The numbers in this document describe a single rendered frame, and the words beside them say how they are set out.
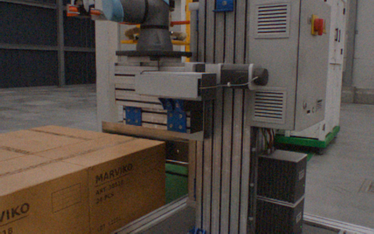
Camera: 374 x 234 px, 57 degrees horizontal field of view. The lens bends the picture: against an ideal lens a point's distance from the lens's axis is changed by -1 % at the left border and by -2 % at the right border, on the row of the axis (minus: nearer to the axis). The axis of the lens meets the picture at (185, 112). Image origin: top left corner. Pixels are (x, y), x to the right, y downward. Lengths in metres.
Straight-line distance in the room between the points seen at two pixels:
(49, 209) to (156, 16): 0.86
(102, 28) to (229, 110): 2.14
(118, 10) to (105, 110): 2.09
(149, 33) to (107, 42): 1.92
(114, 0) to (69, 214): 0.87
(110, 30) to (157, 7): 1.94
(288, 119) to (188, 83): 0.38
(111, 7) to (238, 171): 0.79
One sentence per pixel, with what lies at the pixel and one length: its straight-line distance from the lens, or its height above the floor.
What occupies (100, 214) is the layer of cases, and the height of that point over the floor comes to 0.30.
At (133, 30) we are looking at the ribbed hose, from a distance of 2.12.
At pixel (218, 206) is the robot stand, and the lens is 1.54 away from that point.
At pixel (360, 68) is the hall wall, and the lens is 10.54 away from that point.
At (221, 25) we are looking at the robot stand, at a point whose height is 1.14.
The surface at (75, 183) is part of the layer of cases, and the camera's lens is 1.56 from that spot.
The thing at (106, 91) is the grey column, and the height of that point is 0.73.
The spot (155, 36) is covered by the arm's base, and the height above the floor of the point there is 1.09.
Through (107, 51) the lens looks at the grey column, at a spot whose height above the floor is 1.10.
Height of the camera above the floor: 0.99
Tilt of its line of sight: 8 degrees down
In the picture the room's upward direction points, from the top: 1 degrees clockwise
